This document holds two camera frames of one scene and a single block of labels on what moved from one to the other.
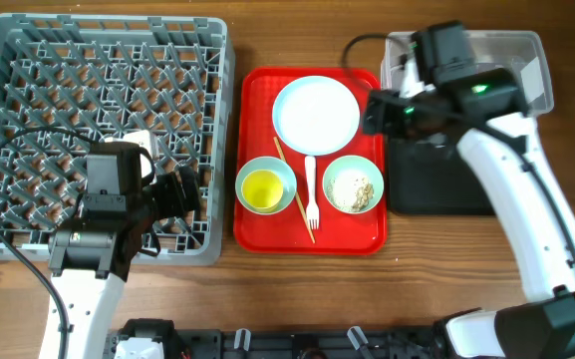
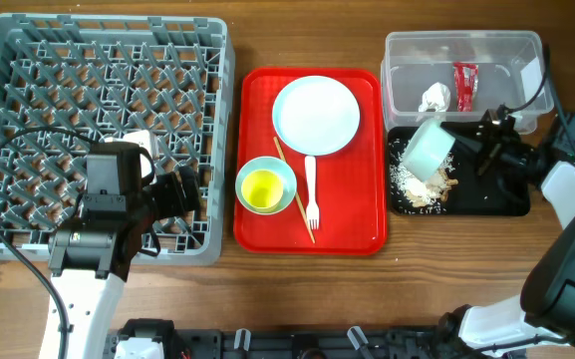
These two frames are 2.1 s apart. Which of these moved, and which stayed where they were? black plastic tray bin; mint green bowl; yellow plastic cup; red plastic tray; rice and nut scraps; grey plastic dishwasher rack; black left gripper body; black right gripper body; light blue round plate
Moved: rice and nut scraps; mint green bowl; black right gripper body
Stayed: black left gripper body; grey plastic dishwasher rack; red plastic tray; black plastic tray bin; light blue round plate; yellow plastic cup
